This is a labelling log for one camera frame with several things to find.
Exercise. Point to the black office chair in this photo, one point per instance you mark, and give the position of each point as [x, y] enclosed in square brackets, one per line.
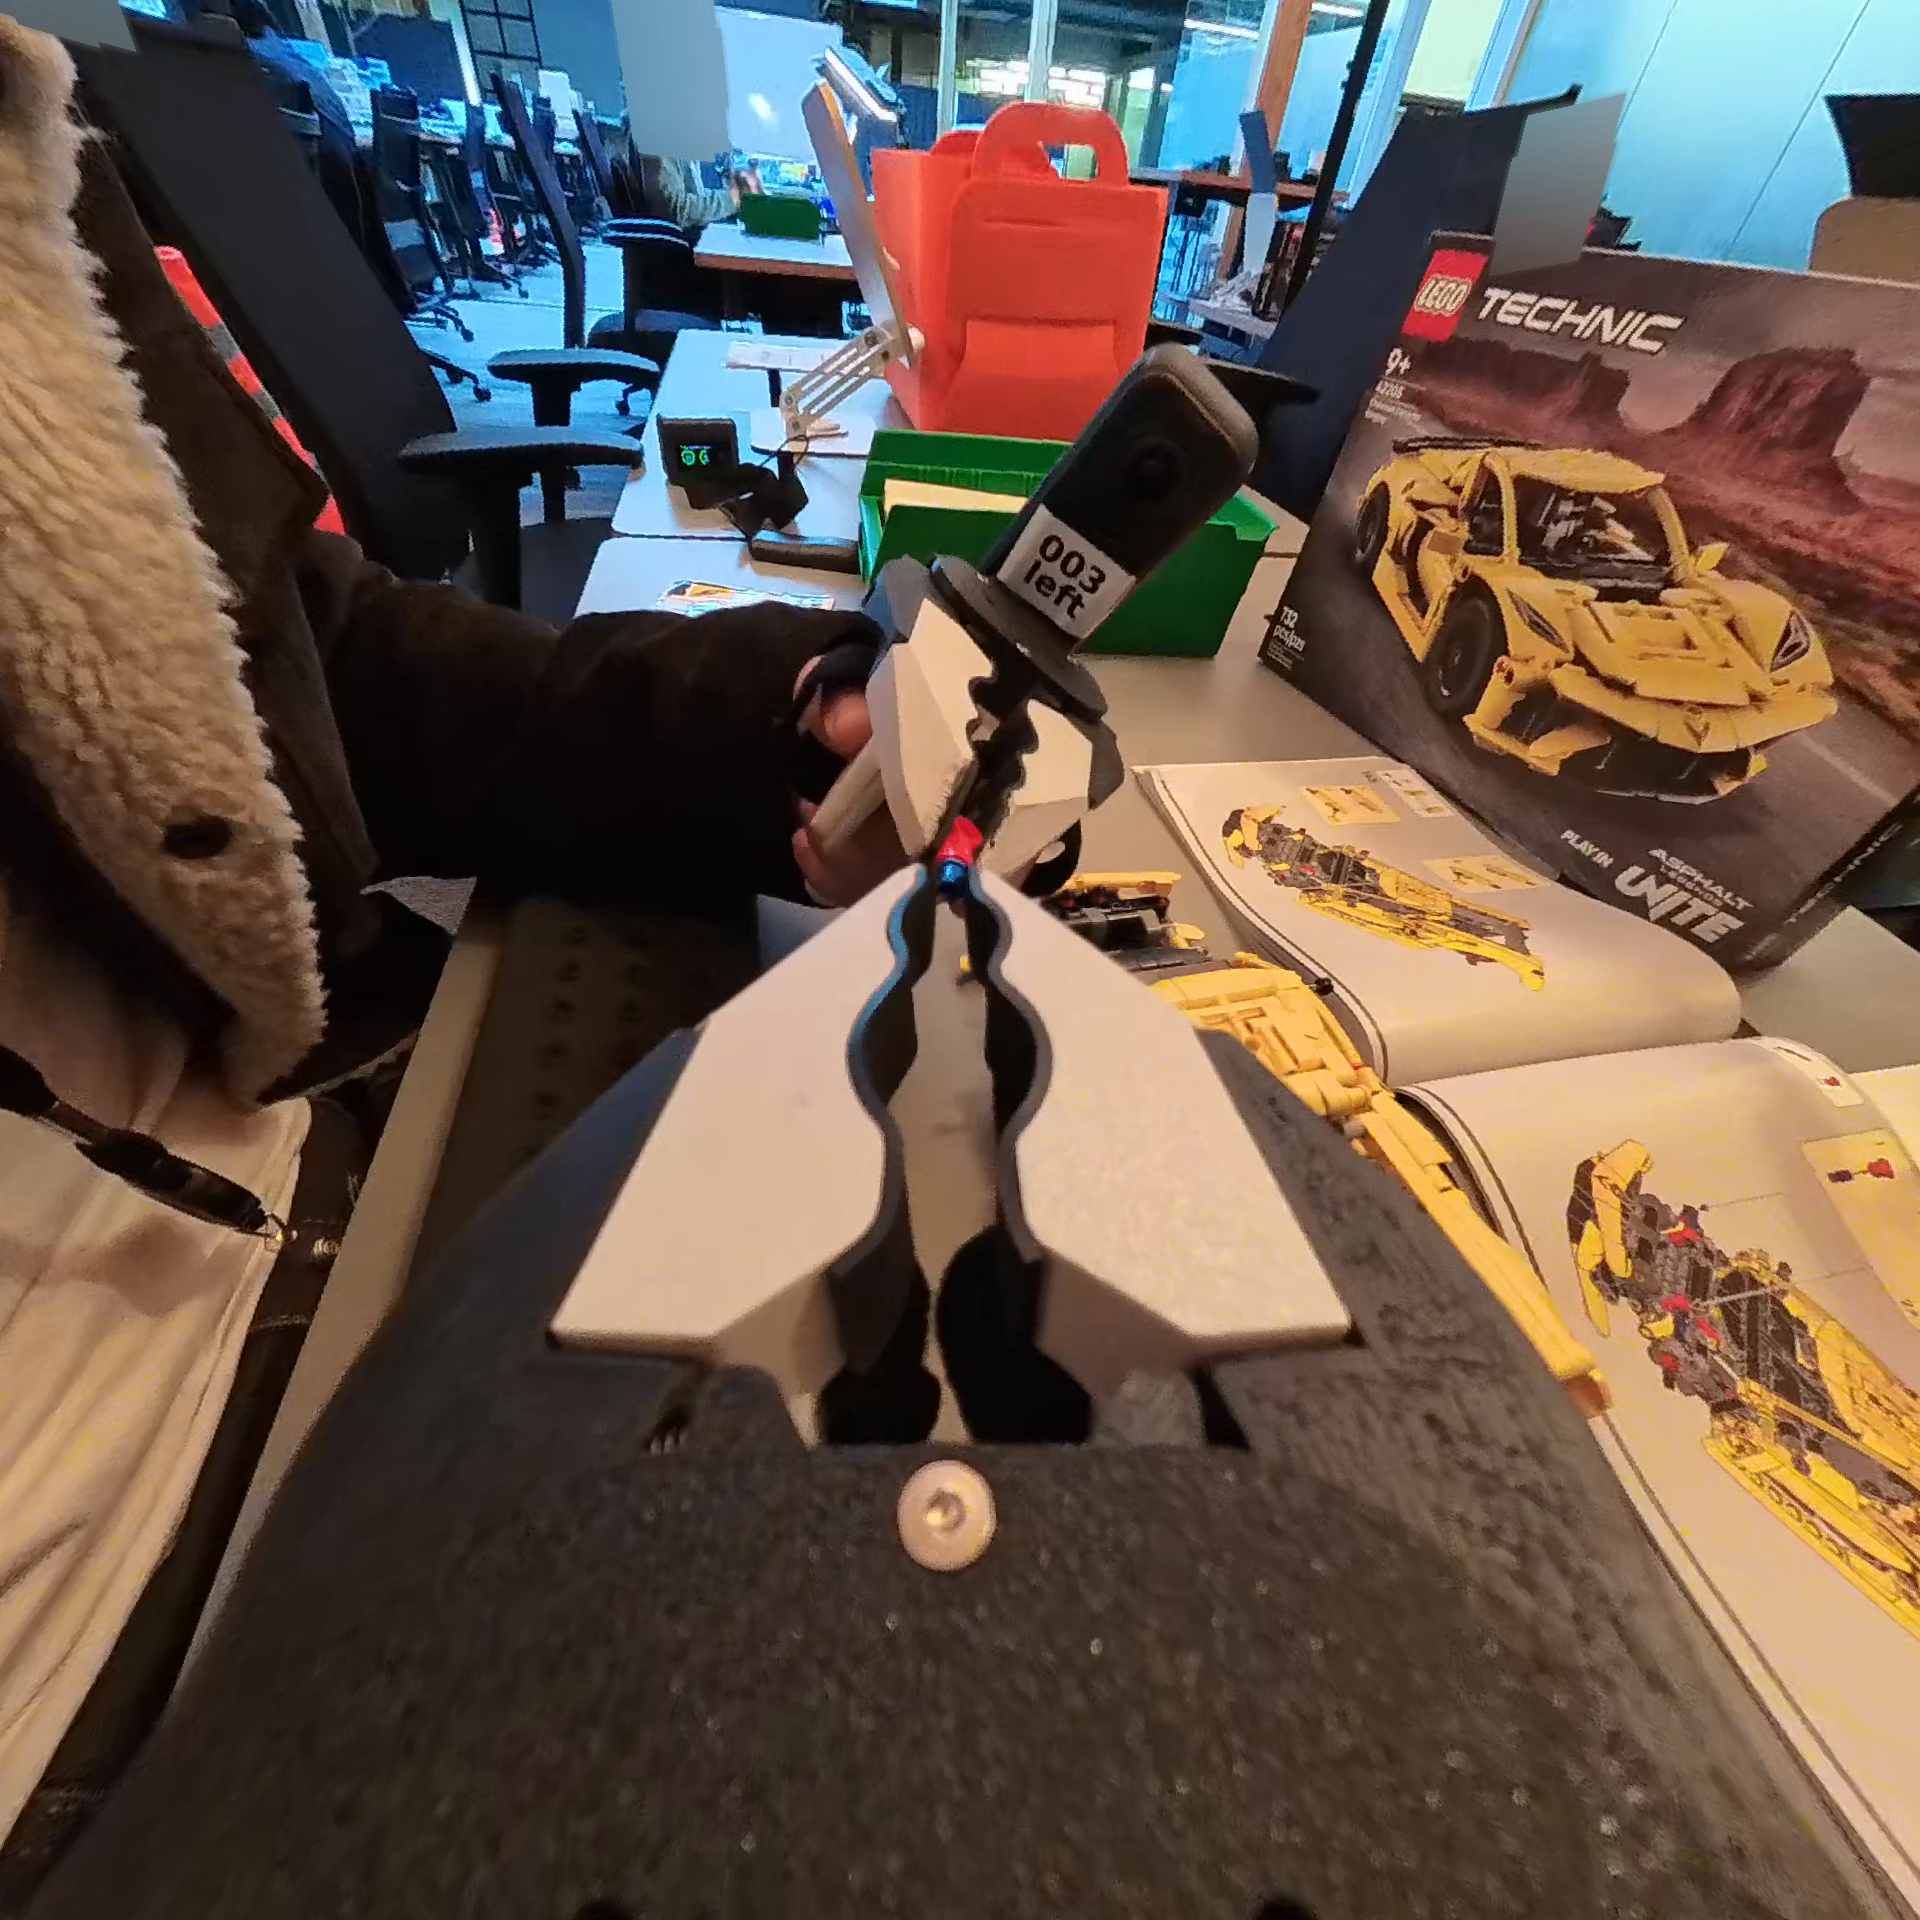
[578, 302]
[1397, 243]

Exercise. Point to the person's left hand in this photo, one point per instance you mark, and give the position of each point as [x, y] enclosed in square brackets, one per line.
[846, 868]

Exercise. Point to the green plastic bin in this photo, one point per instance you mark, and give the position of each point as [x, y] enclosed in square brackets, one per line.
[1167, 584]

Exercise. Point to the black pole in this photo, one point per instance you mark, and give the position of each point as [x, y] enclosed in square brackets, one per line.
[1343, 119]

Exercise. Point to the yellow toy car model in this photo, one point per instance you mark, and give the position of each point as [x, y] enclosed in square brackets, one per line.
[1275, 1020]

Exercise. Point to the white shirt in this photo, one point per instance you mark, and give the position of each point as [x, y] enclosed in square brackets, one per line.
[103, 1424]

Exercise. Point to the orange striped cone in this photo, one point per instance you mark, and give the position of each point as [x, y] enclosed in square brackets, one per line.
[248, 376]

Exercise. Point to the black device green lights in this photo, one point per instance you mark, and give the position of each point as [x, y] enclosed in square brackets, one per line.
[699, 449]

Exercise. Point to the blue long pin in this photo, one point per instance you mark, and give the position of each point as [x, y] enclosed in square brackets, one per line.
[946, 876]

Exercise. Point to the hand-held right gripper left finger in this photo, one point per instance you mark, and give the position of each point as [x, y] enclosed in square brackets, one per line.
[719, 1185]

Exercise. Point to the orange red bin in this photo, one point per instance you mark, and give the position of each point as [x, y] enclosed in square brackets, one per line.
[1034, 285]

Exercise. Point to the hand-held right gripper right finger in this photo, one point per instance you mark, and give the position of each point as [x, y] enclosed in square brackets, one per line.
[1167, 1185]

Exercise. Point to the person's left forearm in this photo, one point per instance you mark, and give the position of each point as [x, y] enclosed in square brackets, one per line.
[599, 734]

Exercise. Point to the white paper stack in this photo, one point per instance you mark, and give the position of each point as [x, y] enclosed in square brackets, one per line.
[960, 497]

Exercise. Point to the open instruction booklet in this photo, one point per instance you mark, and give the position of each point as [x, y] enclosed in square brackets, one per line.
[1622, 990]

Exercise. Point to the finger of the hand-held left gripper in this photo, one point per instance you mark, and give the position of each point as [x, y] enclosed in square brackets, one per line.
[922, 718]
[1056, 771]

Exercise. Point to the wooden metal jointed arm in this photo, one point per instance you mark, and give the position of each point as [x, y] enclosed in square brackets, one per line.
[846, 211]

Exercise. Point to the black toy car box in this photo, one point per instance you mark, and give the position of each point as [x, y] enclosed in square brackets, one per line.
[1574, 450]

